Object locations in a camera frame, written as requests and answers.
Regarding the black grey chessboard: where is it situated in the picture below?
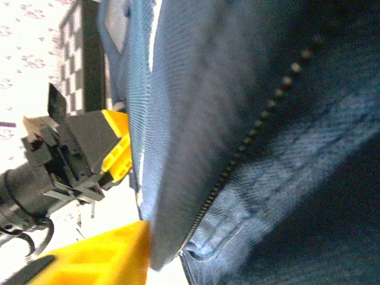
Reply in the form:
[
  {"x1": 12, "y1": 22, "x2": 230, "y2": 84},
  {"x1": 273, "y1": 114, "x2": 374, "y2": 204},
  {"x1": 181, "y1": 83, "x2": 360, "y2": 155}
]
[{"x1": 58, "y1": 0, "x2": 107, "y2": 116}]

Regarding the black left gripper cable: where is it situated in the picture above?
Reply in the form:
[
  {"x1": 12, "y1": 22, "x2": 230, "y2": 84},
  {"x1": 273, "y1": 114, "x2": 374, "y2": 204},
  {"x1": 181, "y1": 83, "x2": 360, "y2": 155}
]
[{"x1": 0, "y1": 218, "x2": 56, "y2": 264}]

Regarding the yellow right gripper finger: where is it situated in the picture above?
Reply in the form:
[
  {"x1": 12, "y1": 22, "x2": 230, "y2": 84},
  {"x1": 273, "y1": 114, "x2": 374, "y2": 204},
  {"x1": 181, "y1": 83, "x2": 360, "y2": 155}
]
[{"x1": 5, "y1": 219, "x2": 152, "y2": 285}]

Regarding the navy blue backpack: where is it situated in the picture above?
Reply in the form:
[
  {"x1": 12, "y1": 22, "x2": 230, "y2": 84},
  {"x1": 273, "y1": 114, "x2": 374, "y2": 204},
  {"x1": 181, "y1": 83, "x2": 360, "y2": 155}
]
[{"x1": 97, "y1": 0, "x2": 380, "y2": 285}]

